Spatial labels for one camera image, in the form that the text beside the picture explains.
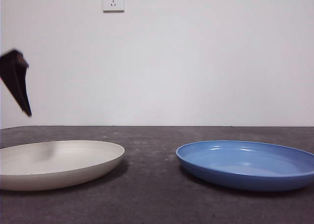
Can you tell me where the white round plate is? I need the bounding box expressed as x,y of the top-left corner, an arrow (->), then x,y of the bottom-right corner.
0,140 -> 126,192

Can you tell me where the blue round plate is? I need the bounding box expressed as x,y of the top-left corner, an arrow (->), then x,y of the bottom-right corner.
175,140 -> 314,192

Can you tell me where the white wall socket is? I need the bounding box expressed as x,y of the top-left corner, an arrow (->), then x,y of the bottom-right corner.
103,0 -> 125,13

